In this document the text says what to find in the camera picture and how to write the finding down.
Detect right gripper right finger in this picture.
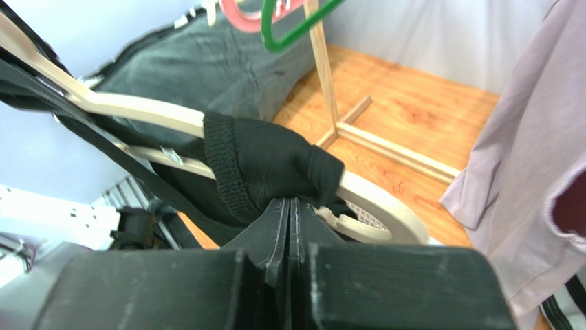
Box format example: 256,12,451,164
289,199,516,329

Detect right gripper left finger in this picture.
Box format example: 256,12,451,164
33,199,290,329

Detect cream plastic hanger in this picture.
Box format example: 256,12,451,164
1,11,429,245

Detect green plastic hanger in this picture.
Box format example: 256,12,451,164
260,0,343,52

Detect pink tank top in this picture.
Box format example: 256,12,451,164
440,1,585,329

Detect pink plastic hanger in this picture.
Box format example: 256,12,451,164
219,0,305,33

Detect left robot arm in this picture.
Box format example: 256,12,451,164
1,185,155,250

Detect black white striped tank top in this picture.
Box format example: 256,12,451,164
541,267,585,330

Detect white plastic basket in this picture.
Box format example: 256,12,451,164
345,201,445,246

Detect wooden clothes rack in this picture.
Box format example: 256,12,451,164
309,22,459,185

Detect grey zebra cushion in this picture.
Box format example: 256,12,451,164
82,5,315,121

